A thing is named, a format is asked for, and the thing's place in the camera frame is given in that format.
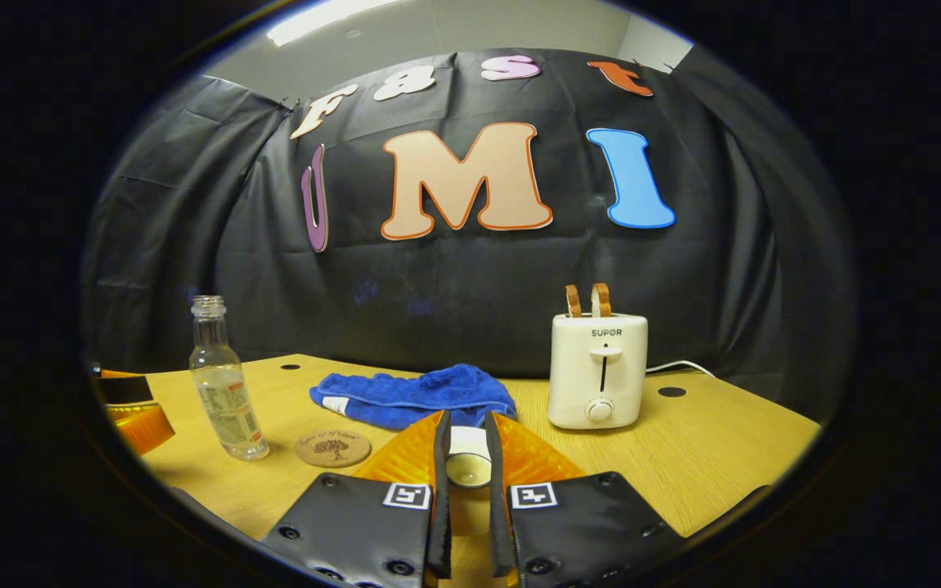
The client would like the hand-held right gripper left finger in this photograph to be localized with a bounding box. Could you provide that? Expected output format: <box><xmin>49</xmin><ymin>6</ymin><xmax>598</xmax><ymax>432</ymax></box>
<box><xmin>262</xmin><ymin>410</ymin><xmax>453</xmax><ymax>588</ymax></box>

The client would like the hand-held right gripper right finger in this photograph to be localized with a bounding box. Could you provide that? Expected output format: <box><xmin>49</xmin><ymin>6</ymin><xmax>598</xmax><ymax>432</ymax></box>
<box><xmin>484</xmin><ymin>411</ymin><xmax>688</xmax><ymax>588</ymax></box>

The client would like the yellow ceramic teacup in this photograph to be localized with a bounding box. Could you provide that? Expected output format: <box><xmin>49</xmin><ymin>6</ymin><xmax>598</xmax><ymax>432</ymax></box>
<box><xmin>448</xmin><ymin>426</ymin><xmax>490</xmax><ymax>458</ymax></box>

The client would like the clear glass water bottle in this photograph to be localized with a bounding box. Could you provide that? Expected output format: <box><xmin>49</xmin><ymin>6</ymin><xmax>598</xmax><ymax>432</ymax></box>
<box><xmin>189</xmin><ymin>296</ymin><xmax>270</xmax><ymax>461</ymax></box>

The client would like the round wooden coaster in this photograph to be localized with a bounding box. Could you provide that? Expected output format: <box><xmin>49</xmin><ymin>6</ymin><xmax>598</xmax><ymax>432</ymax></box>
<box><xmin>294</xmin><ymin>430</ymin><xmax>372</xmax><ymax>468</ymax></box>

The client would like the blue towel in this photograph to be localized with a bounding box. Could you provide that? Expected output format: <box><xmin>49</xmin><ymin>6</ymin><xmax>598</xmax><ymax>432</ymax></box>
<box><xmin>310</xmin><ymin>364</ymin><xmax>518</xmax><ymax>431</ymax></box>

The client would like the black backdrop cloth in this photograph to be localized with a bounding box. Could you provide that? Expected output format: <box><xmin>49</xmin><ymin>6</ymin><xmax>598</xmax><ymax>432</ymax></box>
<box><xmin>83</xmin><ymin>47</ymin><xmax>859</xmax><ymax>425</ymax></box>

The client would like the white toaster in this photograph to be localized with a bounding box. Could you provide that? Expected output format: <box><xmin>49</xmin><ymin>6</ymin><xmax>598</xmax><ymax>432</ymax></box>
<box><xmin>547</xmin><ymin>313</ymin><xmax>649</xmax><ymax>430</ymax></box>

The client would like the white toaster cable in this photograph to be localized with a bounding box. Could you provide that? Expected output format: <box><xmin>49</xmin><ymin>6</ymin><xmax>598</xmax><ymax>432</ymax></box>
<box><xmin>646</xmin><ymin>360</ymin><xmax>716</xmax><ymax>378</ymax></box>

